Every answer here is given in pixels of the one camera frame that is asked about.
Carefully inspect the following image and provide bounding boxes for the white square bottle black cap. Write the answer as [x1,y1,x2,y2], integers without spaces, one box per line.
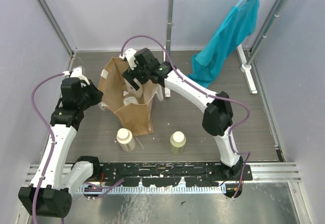
[124,79,143,99]

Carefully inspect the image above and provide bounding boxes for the clear amber liquid bottle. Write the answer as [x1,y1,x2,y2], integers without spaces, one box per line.
[123,91,139,106]

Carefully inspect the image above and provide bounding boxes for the brown canvas bag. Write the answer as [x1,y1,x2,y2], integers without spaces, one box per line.
[98,57,163,136]

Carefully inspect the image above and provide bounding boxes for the yellow-green round bottle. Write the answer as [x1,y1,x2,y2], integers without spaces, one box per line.
[170,131,186,155]

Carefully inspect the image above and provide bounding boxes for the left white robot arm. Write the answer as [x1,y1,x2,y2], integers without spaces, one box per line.
[18,75,103,222]

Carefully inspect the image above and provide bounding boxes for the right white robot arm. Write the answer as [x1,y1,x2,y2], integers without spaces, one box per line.
[119,48,244,180]

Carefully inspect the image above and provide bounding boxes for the beige round bottle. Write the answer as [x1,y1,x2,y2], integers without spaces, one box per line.
[116,128,136,152]

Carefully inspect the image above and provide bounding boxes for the teal hanging shirt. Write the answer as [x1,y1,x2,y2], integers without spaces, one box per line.
[188,0,259,88]

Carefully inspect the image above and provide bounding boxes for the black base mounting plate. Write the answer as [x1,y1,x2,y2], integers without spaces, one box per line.
[86,162,253,187]

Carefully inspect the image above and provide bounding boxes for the metal clothes rack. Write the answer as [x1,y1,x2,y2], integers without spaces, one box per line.
[165,0,289,94]

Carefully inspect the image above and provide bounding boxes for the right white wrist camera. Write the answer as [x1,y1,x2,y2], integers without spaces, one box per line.
[119,48,137,70]

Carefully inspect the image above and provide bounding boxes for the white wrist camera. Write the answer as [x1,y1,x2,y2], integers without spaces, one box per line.
[63,66,90,85]
[119,48,137,70]

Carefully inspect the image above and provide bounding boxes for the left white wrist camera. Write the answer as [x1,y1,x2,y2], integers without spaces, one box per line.
[63,66,90,85]

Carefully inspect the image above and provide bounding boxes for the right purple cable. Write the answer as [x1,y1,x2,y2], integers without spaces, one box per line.
[120,35,252,199]

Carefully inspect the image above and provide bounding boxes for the purple cable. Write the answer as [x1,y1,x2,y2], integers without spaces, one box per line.
[120,35,252,199]
[30,73,125,224]

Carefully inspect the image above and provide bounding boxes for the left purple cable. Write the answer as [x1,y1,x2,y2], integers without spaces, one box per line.
[30,73,125,224]

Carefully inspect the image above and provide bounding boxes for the aluminium frame post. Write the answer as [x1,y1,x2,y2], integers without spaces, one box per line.
[37,0,74,56]

